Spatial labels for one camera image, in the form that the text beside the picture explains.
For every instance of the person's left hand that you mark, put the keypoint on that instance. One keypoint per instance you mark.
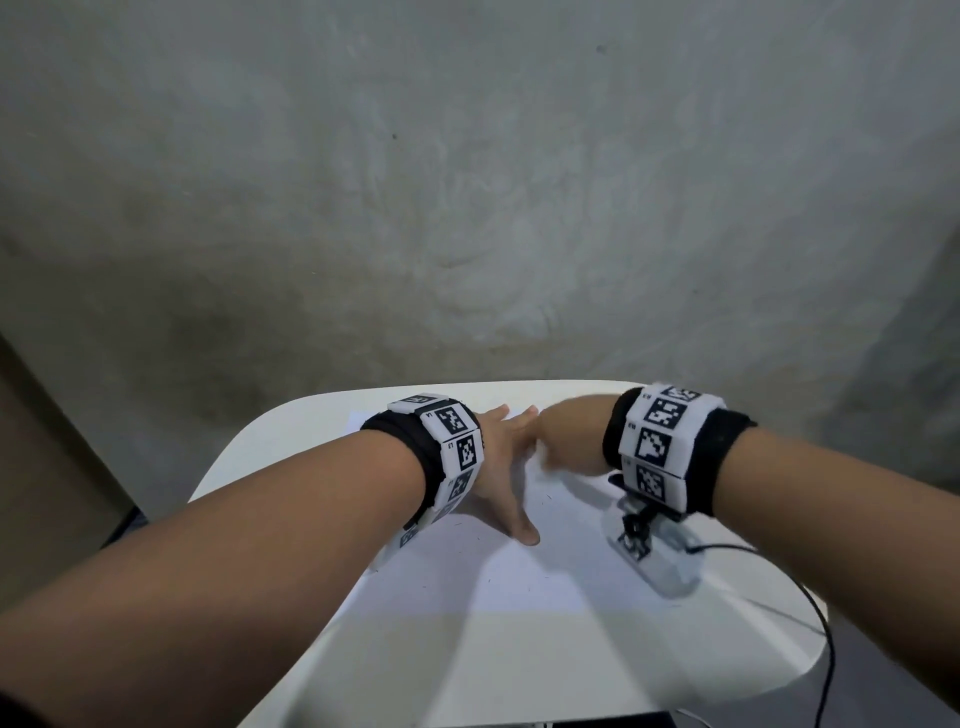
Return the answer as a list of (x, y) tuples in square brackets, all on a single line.
[(506, 465)]

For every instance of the person's right hand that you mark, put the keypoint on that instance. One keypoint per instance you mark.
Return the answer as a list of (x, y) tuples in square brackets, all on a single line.
[(577, 439)]

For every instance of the white paper sheet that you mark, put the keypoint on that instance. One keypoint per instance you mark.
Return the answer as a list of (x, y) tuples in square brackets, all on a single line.
[(525, 577)]

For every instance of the person's left forearm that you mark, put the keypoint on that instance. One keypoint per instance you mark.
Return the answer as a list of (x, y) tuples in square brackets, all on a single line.
[(210, 585)]

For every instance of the person's right forearm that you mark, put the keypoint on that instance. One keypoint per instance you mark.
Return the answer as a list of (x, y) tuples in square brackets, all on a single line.
[(847, 540)]

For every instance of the black shirt sleeve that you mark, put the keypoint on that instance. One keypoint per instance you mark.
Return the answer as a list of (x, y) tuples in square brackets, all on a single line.
[(19, 712)]

